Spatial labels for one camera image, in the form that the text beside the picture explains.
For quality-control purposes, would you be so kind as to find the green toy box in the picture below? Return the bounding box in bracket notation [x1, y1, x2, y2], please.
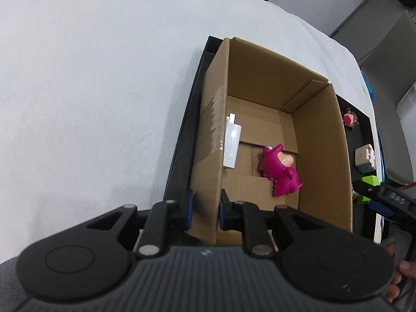
[356, 174, 380, 205]

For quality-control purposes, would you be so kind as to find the white cube charger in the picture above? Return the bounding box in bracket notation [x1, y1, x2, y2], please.
[355, 144, 376, 173]

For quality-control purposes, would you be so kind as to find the magenta dinosaur toy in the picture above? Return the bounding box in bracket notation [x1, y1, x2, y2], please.
[258, 144, 303, 197]

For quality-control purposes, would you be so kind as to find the brown cardboard box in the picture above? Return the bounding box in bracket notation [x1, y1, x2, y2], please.
[186, 36, 354, 247]

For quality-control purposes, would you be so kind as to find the girl figurine pink dress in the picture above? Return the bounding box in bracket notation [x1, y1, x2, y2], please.
[342, 107, 360, 130]

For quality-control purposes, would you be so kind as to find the person's right hand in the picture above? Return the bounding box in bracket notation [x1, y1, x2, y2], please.
[385, 261, 416, 303]

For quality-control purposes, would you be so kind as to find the black tray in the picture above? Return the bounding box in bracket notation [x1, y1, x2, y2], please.
[162, 34, 381, 244]

